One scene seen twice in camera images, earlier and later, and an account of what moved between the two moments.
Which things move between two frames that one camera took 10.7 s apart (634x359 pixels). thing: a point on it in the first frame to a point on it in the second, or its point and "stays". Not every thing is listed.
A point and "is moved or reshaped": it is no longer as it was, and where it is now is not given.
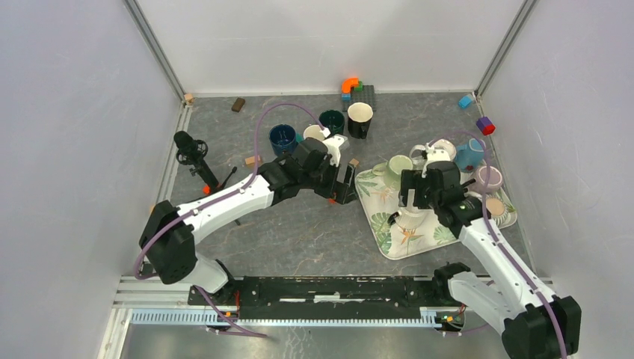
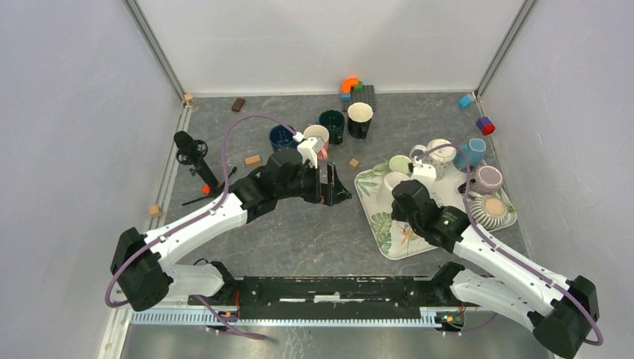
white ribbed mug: x=417 y=218 is moved or reshaped
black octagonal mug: x=359 y=115 stays
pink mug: x=314 y=131 stays
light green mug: x=392 y=170 stays
